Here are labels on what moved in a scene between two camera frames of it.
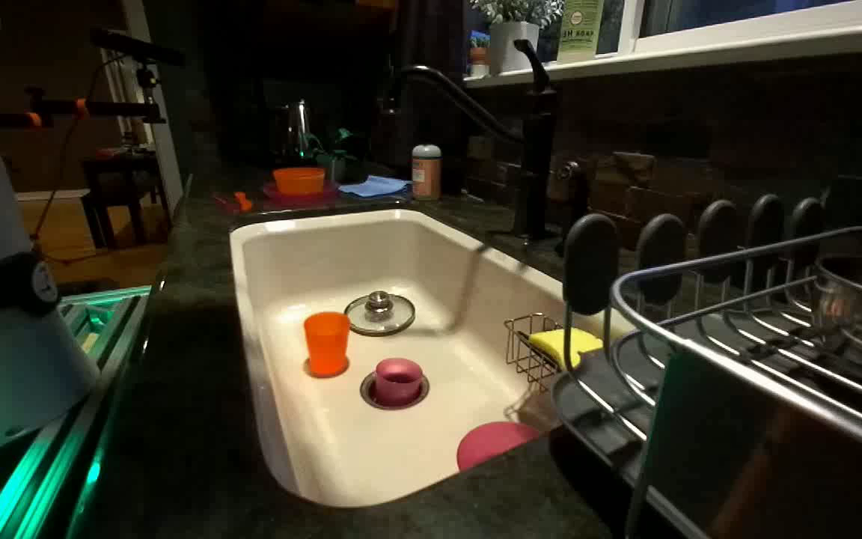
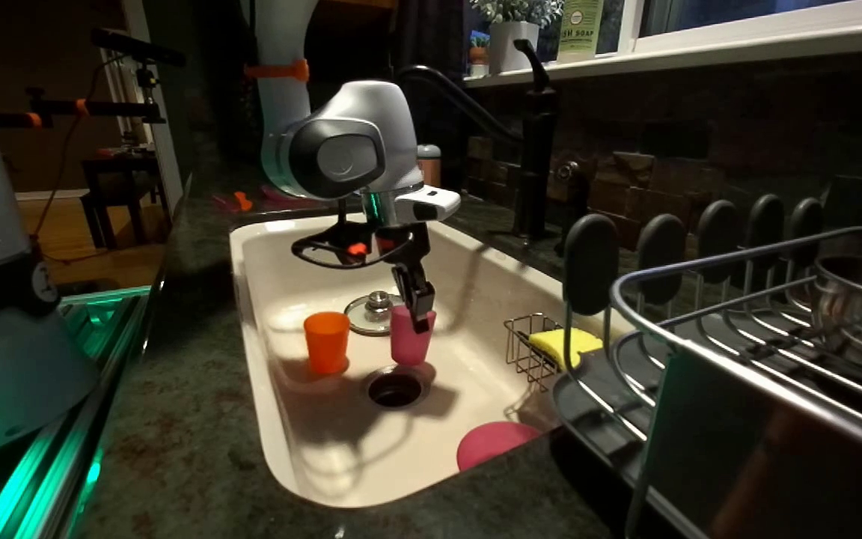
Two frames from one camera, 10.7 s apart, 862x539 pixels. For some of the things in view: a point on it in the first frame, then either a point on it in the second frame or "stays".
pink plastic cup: [397, 383] to [409, 347]
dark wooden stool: [125, 178] stays
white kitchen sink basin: [379, 336] stays
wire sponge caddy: [527, 371] stays
